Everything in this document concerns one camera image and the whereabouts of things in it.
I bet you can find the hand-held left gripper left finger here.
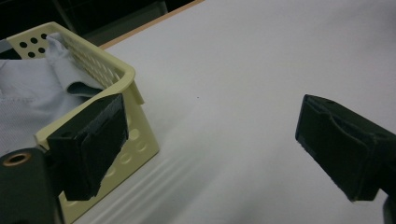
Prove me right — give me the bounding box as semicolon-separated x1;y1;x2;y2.
46;92;130;202

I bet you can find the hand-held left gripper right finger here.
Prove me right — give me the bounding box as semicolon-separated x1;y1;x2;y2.
294;93;396;203

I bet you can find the white table cover sheet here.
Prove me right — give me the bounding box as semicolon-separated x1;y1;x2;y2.
73;0;396;224

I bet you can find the cream plastic perforated basket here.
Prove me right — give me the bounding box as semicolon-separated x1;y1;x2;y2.
6;21;162;224

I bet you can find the light blue garment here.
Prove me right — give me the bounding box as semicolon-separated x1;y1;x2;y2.
0;32;106;157

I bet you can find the wooden table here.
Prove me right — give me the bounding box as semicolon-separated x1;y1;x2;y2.
99;0;205;50

